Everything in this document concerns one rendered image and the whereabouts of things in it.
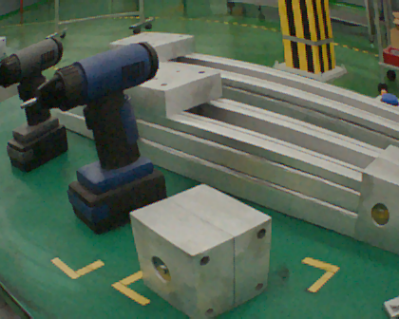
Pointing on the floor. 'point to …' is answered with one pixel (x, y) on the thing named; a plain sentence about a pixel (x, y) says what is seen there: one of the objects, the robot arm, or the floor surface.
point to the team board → (105, 18)
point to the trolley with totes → (396, 58)
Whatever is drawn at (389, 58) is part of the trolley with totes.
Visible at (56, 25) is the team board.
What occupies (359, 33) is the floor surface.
